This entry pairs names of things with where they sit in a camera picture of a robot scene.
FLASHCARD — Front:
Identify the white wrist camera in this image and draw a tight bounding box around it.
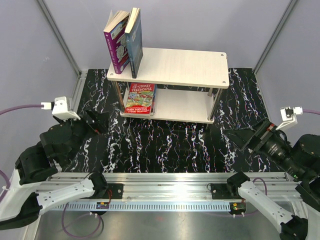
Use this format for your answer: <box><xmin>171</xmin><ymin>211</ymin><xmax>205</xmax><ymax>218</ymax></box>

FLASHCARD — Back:
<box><xmin>40</xmin><ymin>96</ymin><xmax>81</xmax><ymax>121</ymax></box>
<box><xmin>276</xmin><ymin>106</ymin><xmax>303</xmax><ymax>131</ymax></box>

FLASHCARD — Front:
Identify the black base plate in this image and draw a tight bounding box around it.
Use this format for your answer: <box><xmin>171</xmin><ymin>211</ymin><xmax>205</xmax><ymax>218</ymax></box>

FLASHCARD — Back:
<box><xmin>208</xmin><ymin>183</ymin><xmax>242</xmax><ymax>201</ymax></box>
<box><xmin>99</xmin><ymin>183</ymin><xmax>124</xmax><ymax>200</ymax></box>

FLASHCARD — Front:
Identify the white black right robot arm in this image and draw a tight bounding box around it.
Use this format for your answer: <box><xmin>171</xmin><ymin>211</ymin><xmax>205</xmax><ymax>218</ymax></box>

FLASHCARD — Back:
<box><xmin>224</xmin><ymin>120</ymin><xmax>320</xmax><ymax>240</ymax></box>

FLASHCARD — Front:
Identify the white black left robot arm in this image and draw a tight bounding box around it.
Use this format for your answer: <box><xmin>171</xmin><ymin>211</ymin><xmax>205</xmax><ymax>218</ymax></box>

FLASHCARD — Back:
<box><xmin>0</xmin><ymin>110</ymin><xmax>110</xmax><ymax>230</ymax></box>

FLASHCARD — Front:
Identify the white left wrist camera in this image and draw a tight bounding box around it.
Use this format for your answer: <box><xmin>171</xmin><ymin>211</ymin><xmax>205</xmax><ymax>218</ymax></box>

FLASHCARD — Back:
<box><xmin>40</xmin><ymin>96</ymin><xmax>81</xmax><ymax>121</ymax></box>

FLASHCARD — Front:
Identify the red 13-Storey Treehouse book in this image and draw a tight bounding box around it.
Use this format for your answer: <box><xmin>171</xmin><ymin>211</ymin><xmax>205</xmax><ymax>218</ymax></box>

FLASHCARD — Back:
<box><xmin>124</xmin><ymin>82</ymin><xmax>155</xmax><ymax>116</ymax></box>

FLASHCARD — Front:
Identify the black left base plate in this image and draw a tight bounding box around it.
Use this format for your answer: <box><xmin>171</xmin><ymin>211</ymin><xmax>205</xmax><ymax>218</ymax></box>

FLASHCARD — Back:
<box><xmin>99</xmin><ymin>183</ymin><xmax>124</xmax><ymax>200</ymax></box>

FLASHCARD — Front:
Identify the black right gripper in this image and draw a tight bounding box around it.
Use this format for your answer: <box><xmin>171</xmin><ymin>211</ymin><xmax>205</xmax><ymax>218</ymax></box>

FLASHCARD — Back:
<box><xmin>223</xmin><ymin>116</ymin><xmax>307</xmax><ymax>179</ymax></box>

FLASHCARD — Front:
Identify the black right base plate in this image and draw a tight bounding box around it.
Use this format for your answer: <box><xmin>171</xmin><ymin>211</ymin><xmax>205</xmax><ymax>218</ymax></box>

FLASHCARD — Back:
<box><xmin>208</xmin><ymin>183</ymin><xmax>242</xmax><ymax>201</ymax></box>

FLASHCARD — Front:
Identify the dark blue book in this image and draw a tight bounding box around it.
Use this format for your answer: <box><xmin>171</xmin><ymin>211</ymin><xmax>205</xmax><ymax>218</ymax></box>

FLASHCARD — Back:
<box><xmin>124</xmin><ymin>7</ymin><xmax>143</xmax><ymax>79</ymax></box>

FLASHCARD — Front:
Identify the aluminium mounting rail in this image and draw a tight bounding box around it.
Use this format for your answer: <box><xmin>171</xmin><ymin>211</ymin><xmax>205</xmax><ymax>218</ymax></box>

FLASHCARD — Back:
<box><xmin>32</xmin><ymin>171</ymin><xmax>305</xmax><ymax>202</ymax></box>

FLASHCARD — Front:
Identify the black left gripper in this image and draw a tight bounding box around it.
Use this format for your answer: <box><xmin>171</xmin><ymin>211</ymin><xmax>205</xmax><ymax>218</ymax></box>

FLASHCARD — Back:
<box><xmin>57</xmin><ymin>107</ymin><xmax>110</xmax><ymax>165</ymax></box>

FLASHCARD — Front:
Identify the two-tier light wooden shelf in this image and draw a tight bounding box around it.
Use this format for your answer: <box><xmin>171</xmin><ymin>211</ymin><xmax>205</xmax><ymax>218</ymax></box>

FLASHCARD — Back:
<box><xmin>107</xmin><ymin>47</ymin><xmax>230</xmax><ymax>124</ymax></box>

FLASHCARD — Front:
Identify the black marble pattern mat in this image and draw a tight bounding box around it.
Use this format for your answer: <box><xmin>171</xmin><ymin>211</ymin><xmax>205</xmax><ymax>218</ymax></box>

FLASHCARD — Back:
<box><xmin>64</xmin><ymin>68</ymin><xmax>279</xmax><ymax>173</ymax></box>

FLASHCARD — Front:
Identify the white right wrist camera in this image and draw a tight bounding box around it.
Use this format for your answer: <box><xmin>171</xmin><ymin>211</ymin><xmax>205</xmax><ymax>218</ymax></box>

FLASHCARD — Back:
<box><xmin>276</xmin><ymin>106</ymin><xmax>303</xmax><ymax>131</ymax></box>

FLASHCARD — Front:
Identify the purple puzzle book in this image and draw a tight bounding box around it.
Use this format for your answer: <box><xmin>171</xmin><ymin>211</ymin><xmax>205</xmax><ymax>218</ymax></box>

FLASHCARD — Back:
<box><xmin>103</xmin><ymin>10</ymin><xmax>130</xmax><ymax>74</ymax></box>

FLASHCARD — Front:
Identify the Jane Eyre book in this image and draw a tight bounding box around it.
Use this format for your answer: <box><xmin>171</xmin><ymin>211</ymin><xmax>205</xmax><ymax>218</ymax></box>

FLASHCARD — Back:
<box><xmin>150</xmin><ymin>84</ymin><xmax>157</xmax><ymax>116</ymax></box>

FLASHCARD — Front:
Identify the slotted white cable duct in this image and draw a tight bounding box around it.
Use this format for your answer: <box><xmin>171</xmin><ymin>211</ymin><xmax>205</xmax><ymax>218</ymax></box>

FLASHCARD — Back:
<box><xmin>55</xmin><ymin>201</ymin><xmax>231</xmax><ymax>212</ymax></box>

